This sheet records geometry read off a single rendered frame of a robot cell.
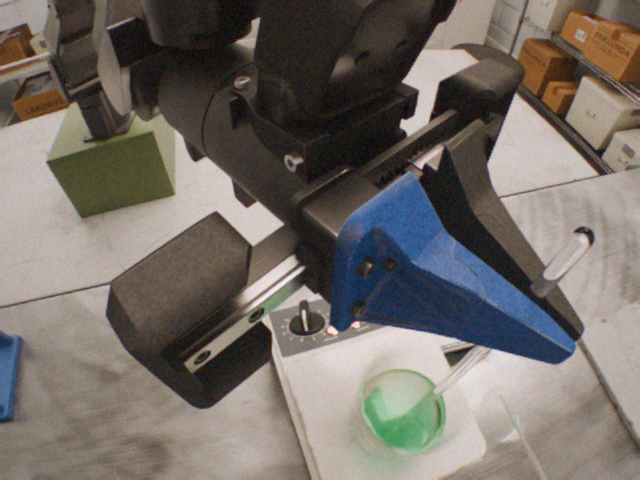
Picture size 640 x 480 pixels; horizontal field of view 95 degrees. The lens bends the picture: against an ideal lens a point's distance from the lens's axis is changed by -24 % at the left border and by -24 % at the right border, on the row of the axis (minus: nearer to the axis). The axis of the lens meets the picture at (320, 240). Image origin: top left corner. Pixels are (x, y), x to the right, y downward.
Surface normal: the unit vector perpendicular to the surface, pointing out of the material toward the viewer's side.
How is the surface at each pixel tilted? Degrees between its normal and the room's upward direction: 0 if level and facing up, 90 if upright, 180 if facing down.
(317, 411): 0
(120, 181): 90
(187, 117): 73
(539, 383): 0
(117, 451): 0
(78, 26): 97
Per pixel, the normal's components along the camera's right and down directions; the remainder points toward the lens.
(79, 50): 0.64, 0.77
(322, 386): 0.01, -0.61
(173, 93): -0.63, 0.20
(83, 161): 0.28, 0.76
